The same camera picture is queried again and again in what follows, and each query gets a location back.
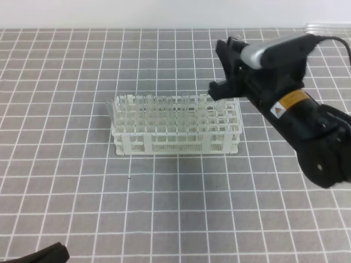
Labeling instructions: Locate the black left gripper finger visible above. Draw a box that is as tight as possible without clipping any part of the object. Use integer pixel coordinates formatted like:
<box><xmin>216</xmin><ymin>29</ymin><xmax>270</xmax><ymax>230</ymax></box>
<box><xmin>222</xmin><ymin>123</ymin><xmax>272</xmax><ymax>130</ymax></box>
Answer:
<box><xmin>5</xmin><ymin>242</ymin><xmax>70</xmax><ymax>263</ymax></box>

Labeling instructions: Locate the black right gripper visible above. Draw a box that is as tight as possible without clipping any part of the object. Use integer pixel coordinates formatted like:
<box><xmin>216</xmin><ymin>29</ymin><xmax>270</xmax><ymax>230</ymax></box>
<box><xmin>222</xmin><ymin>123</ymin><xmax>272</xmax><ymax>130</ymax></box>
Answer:
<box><xmin>208</xmin><ymin>37</ymin><xmax>306</xmax><ymax>110</ymax></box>

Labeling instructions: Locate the clear glass test tube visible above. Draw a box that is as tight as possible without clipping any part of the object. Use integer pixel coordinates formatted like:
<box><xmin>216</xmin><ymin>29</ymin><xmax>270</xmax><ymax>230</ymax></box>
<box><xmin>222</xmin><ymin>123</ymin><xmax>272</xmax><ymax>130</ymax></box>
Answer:
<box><xmin>216</xmin><ymin>99</ymin><xmax>226</xmax><ymax>116</ymax></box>

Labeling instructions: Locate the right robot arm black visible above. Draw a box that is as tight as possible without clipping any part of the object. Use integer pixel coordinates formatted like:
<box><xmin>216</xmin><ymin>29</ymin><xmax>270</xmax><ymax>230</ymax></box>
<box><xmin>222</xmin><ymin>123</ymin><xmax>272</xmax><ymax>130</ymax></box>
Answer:
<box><xmin>208</xmin><ymin>33</ymin><xmax>350</xmax><ymax>188</ymax></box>

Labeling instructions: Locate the white plastic test tube rack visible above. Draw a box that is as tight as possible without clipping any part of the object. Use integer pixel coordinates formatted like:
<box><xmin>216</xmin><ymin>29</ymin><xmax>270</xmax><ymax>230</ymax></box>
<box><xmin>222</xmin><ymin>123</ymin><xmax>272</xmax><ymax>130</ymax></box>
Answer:
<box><xmin>111</xmin><ymin>94</ymin><xmax>242</xmax><ymax>155</ymax></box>

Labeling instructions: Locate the leaning glass tube rack left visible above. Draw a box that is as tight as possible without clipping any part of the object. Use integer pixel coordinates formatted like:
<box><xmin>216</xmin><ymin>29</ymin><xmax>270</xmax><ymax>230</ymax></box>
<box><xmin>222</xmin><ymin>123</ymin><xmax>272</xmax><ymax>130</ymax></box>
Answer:
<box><xmin>105</xmin><ymin>100</ymin><xmax>117</xmax><ymax>128</ymax></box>

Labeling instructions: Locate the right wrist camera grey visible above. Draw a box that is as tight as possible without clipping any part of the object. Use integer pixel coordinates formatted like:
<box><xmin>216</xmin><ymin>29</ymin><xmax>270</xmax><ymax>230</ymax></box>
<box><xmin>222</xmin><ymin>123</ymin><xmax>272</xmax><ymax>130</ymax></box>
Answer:
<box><xmin>240</xmin><ymin>33</ymin><xmax>324</xmax><ymax>70</ymax></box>

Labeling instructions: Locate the black camera cable right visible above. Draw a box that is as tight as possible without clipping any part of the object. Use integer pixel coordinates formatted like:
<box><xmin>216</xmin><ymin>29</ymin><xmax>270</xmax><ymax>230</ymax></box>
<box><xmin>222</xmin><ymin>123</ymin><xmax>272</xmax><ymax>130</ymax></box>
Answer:
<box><xmin>320</xmin><ymin>37</ymin><xmax>351</xmax><ymax>66</ymax></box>

